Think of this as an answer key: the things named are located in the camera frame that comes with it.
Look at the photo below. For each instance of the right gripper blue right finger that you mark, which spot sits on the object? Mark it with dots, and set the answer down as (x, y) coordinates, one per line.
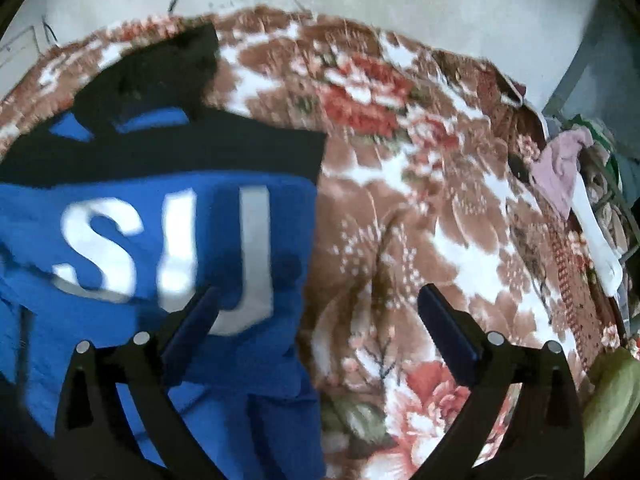
(487, 364)

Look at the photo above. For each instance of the olive green folded cloth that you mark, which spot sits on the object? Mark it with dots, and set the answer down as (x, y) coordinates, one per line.
(611, 412)

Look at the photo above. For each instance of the blue and black hooded jacket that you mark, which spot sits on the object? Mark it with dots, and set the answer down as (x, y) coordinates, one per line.
(114, 213)

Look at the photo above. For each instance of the floral brown red bed blanket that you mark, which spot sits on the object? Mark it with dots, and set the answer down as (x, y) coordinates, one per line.
(424, 180)

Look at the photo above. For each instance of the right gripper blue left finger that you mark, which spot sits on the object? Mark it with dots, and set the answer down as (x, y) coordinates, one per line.
(149, 365)

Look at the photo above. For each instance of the pink cloth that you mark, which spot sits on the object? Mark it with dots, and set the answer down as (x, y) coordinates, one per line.
(553, 174)

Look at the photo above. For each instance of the white wooden headboard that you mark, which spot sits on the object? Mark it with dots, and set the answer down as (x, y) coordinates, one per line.
(22, 50)

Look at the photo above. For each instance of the white sock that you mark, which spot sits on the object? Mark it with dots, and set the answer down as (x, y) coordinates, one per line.
(607, 265)

